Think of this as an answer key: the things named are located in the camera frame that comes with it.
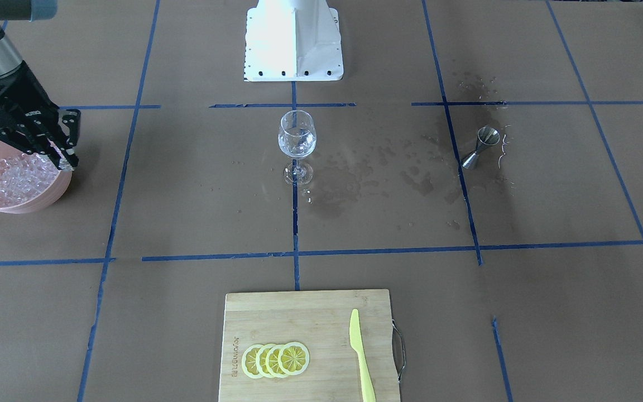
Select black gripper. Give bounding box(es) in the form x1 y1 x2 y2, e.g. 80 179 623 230
0 61 81 170

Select steel jigger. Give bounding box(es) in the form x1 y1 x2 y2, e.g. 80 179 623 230
461 126 500 170

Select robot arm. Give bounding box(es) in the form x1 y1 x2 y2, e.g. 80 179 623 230
0 1 81 171

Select clear ice cubes pile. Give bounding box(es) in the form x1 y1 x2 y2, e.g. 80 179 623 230
0 154 60 208

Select clear wine glass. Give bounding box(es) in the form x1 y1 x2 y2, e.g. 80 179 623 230
277 109 317 186

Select lemon slice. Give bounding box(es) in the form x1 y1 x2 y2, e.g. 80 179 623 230
265 345 288 379
277 341 310 376
255 343 277 377
242 344 264 379

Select bamboo cutting board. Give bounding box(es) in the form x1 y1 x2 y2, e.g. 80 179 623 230
218 289 401 401

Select yellow plastic knife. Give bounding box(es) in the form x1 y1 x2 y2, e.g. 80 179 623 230
349 309 377 401

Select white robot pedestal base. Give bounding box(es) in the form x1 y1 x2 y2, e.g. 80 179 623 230
243 1 344 82

